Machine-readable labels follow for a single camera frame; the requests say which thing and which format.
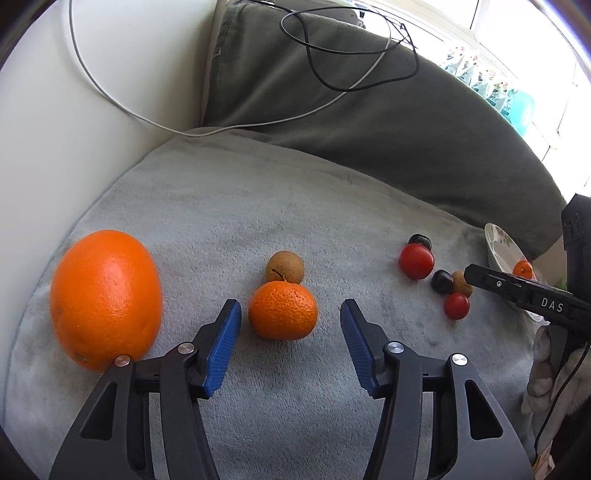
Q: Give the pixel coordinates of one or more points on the dark grey cushion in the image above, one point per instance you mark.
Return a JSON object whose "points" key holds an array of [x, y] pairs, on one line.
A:
{"points": [[369, 138]]}

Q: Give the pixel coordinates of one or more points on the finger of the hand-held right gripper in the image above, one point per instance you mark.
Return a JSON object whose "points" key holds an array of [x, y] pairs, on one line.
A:
{"points": [[494, 282]]}

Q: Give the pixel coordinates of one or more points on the large orange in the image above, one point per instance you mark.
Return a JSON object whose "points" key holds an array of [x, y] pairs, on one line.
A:
{"points": [[106, 295]]}

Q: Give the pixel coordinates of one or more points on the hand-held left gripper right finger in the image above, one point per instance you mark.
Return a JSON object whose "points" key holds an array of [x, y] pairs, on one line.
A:
{"points": [[360, 341]]}

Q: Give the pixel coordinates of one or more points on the small tangerine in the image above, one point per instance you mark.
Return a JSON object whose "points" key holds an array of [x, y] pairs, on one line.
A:
{"points": [[282, 311], [523, 269]]}

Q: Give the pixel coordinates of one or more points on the person's right hand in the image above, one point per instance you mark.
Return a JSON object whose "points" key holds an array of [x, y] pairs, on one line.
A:
{"points": [[540, 401]]}

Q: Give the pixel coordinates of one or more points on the small red cherry tomato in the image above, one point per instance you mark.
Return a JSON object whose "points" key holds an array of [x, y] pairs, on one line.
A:
{"points": [[457, 306]]}

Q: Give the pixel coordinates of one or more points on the dark cherry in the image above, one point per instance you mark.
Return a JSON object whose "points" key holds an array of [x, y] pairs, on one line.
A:
{"points": [[419, 239], [442, 281]]}

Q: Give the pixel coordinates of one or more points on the light grey blanket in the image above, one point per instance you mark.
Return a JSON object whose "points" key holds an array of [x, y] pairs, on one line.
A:
{"points": [[277, 207]]}

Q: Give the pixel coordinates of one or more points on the white window frame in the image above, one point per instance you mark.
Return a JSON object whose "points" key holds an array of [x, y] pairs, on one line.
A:
{"points": [[549, 141]]}

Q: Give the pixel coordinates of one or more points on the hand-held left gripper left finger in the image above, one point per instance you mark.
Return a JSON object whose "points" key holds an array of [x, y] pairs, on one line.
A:
{"points": [[224, 350]]}

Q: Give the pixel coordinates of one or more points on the large red cherry tomato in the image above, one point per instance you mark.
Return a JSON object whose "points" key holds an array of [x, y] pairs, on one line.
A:
{"points": [[417, 261]]}

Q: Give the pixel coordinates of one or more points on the white padded headboard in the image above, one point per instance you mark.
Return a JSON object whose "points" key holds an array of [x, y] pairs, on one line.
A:
{"points": [[69, 161]]}

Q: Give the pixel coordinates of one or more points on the white floral plate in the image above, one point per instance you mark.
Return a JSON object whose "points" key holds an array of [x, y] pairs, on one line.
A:
{"points": [[501, 244]]}

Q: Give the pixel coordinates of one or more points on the floral refill packet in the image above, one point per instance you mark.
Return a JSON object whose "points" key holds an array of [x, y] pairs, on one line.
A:
{"points": [[491, 84], [455, 57], [507, 97], [473, 70]]}

